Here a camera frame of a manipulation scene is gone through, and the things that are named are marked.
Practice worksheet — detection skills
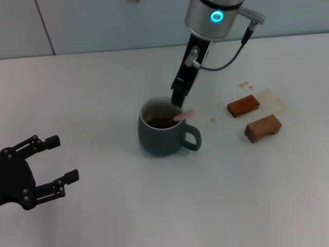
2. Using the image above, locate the grey ceramic cup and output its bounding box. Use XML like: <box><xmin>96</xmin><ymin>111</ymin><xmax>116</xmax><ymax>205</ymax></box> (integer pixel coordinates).
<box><xmin>137</xmin><ymin>96</ymin><xmax>203</xmax><ymax>157</ymax></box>

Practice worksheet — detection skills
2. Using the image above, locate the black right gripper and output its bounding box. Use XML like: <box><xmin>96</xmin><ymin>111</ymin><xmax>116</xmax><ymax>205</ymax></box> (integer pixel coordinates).
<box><xmin>171</xmin><ymin>33</ymin><xmax>211</xmax><ymax>108</ymax></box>

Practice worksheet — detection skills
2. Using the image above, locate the dark brown coffee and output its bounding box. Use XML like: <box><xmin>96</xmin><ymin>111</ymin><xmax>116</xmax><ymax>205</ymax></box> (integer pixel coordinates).
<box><xmin>146</xmin><ymin>115</ymin><xmax>178</xmax><ymax>129</ymax></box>

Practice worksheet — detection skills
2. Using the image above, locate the light brown wooden block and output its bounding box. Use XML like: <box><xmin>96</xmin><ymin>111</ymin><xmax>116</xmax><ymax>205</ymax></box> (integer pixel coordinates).
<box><xmin>243</xmin><ymin>114</ymin><xmax>282</xmax><ymax>144</ymax></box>

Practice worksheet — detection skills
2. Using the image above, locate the dark reddish wooden block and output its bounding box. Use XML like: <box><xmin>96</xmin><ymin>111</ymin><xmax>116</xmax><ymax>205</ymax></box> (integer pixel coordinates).
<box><xmin>226</xmin><ymin>94</ymin><xmax>260</xmax><ymax>118</ymax></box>

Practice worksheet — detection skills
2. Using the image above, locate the pink handled metal spoon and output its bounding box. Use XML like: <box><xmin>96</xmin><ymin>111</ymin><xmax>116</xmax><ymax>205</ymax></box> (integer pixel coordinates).
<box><xmin>164</xmin><ymin>109</ymin><xmax>196</xmax><ymax>123</ymax></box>

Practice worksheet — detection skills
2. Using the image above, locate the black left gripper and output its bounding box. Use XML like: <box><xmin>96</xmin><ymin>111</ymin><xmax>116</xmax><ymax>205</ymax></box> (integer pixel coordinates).
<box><xmin>0</xmin><ymin>134</ymin><xmax>80</xmax><ymax>210</ymax></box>

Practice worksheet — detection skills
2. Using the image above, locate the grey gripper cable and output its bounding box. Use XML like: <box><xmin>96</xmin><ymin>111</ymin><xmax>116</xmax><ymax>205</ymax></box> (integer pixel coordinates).
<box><xmin>184</xmin><ymin>7</ymin><xmax>267</xmax><ymax>72</ymax></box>

